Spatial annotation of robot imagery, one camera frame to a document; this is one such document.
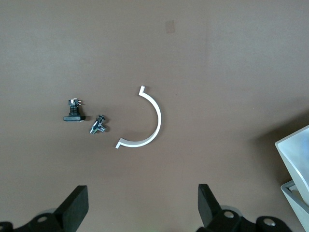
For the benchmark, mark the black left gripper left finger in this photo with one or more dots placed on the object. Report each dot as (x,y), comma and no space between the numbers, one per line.
(72,210)

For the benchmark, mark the white semicircular bracket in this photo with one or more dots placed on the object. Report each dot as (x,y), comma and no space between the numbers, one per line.
(158,120)

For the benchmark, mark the white drawer cabinet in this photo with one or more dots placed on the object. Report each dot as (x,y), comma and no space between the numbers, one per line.
(294,157)

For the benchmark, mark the black push button switch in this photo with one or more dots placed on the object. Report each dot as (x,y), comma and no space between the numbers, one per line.
(72,118)

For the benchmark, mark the chrome valve fitting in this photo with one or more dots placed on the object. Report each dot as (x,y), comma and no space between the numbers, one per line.
(97,126)

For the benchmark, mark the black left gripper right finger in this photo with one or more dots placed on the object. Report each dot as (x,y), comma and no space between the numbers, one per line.
(208,207)

